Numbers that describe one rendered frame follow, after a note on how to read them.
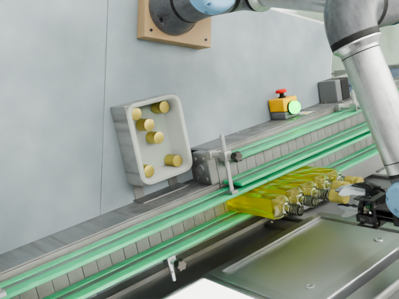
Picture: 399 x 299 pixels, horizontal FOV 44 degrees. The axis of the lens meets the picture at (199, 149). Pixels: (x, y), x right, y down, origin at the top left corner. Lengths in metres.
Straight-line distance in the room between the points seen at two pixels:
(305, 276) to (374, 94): 0.48
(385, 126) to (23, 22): 0.86
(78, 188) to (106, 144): 0.14
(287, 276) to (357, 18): 0.62
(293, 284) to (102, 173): 0.58
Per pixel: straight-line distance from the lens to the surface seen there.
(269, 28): 1.78
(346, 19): 0.99
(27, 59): 1.30
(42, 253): 1.21
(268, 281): 1.24
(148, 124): 1.36
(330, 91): 1.91
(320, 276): 1.24
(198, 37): 1.50
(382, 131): 1.00
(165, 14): 1.39
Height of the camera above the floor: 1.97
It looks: 52 degrees down
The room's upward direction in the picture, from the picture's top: 94 degrees clockwise
